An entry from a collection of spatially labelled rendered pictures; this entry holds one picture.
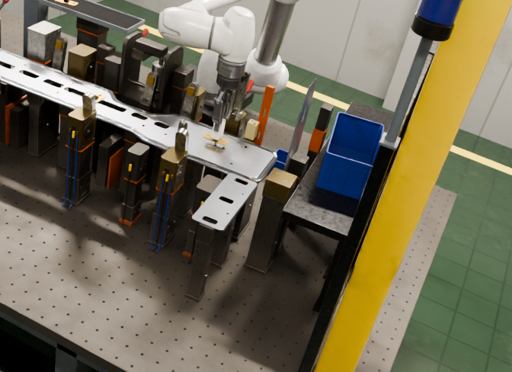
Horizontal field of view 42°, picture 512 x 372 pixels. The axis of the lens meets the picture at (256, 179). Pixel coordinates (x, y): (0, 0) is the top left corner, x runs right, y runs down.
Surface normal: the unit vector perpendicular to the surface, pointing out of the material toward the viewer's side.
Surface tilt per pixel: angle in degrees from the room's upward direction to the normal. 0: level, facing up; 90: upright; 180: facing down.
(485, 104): 90
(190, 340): 0
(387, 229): 90
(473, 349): 0
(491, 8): 90
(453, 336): 0
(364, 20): 90
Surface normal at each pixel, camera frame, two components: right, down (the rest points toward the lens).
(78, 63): -0.35, 0.46
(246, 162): 0.20, -0.81
